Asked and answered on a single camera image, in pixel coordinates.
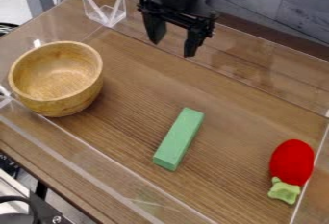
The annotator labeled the red plush strawberry toy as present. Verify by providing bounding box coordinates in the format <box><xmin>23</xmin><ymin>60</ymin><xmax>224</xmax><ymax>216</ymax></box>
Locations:
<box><xmin>267</xmin><ymin>139</ymin><xmax>314</xmax><ymax>205</ymax></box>

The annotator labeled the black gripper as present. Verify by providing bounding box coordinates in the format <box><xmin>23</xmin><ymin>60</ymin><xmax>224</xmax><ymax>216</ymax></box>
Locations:
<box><xmin>137</xmin><ymin>0</ymin><xmax>217</xmax><ymax>58</ymax></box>

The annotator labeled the clear acrylic corner bracket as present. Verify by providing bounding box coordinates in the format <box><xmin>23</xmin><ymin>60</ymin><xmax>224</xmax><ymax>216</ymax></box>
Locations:
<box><xmin>81</xmin><ymin>0</ymin><xmax>125</xmax><ymax>28</ymax></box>

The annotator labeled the clear acrylic tray wall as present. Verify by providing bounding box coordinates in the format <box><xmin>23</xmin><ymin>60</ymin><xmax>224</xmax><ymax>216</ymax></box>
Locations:
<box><xmin>0</xmin><ymin>0</ymin><xmax>329</xmax><ymax>224</ymax></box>

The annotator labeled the black clamp under table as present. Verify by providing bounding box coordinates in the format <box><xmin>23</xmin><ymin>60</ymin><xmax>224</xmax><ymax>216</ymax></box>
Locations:
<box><xmin>0</xmin><ymin>195</ymin><xmax>74</xmax><ymax>224</ymax></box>

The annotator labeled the brown wooden bowl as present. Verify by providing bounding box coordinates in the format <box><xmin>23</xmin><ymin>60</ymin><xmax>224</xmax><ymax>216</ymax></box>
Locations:
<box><xmin>7</xmin><ymin>41</ymin><xmax>102</xmax><ymax>117</ymax></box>

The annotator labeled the green foam stick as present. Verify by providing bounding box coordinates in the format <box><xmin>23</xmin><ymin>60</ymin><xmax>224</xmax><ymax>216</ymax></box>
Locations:
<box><xmin>152</xmin><ymin>108</ymin><xmax>204</xmax><ymax>171</ymax></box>

